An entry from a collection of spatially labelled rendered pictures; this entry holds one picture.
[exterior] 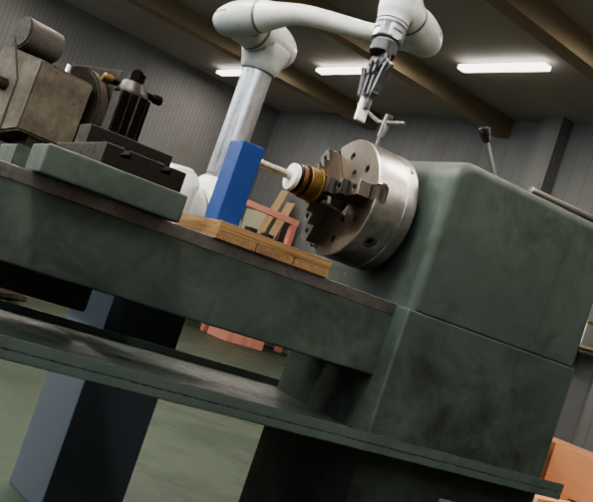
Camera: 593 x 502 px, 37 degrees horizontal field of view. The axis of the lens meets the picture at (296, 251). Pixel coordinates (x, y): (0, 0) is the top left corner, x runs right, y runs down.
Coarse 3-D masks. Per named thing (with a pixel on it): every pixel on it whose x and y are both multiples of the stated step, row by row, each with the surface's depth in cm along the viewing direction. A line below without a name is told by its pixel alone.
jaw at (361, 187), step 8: (328, 184) 214; (336, 184) 215; (344, 184) 213; (352, 184) 213; (360, 184) 210; (368, 184) 211; (376, 184) 211; (384, 184) 212; (328, 192) 215; (336, 192) 214; (344, 192) 213; (352, 192) 212; (360, 192) 210; (368, 192) 211; (376, 192) 211; (384, 192) 212; (344, 200) 219; (352, 200) 217; (360, 200) 215
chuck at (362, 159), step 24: (360, 144) 223; (360, 168) 220; (384, 168) 213; (336, 216) 222; (360, 216) 213; (384, 216) 212; (336, 240) 219; (360, 240) 213; (384, 240) 215; (360, 264) 222
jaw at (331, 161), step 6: (330, 150) 228; (324, 156) 229; (330, 156) 227; (336, 156) 228; (324, 162) 224; (330, 162) 225; (336, 162) 227; (324, 168) 222; (330, 168) 224; (336, 168) 226; (342, 168) 227; (330, 174) 223; (336, 174) 224; (342, 174) 226
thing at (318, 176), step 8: (304, 168) 215; (312, 168) 216; (320, 168) 219; (304, 176) 214; (312, 176) 215; (320, 176) 216; (304, 184) 214; (312, 184) 214; (320, 184) 215; (296, 192) 216; (304, 192) 216; (312, 192) 215; (320, 192) 215; (304, 200) 221; (312, 200) 217; (320, 200) 220
